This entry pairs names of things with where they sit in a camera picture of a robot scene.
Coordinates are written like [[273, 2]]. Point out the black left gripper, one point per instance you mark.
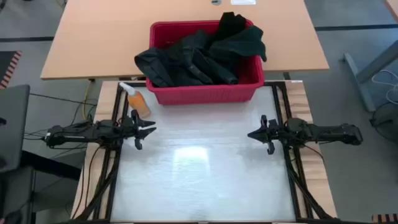
[[129, 129]]

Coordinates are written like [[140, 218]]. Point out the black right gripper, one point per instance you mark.
[[275, 132]]

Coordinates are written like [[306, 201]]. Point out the dark blue jeans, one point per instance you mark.
[[155, 67]]

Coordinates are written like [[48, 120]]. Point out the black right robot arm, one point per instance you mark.
[[326, 132]]

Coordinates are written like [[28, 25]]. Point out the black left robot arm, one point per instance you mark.
[[77, 132]]

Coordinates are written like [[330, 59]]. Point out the red plastic laundry bin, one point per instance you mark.
[[202, 95]]

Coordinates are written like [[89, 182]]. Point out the orange spray bottle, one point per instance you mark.
[[138, 104]]

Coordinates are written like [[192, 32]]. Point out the white table mat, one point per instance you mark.
[[202, 186]]

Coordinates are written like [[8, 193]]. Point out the dark green garment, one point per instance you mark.
[[242, 43]]

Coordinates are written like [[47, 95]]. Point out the black floor beam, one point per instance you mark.
[[49, 165]]

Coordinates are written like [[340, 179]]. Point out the light wooden desk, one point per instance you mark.
[[93, 37]]

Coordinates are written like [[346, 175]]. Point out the grey desk leg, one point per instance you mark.
[[357, 77]]

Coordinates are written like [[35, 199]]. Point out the dark grey chair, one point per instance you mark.
[[14, 124]]

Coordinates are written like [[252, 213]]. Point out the white paper sheet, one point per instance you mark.
[[242, 2]]

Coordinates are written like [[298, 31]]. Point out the grey desk grommet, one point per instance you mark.
[[216, 2]]

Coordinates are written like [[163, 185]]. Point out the orange black striped mat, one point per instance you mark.
[[12, 67]]

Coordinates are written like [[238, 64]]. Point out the orange black striped block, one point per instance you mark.
[[384, 218]]

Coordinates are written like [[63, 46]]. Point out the black aluminium frame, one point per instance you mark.
[[292, 193]]

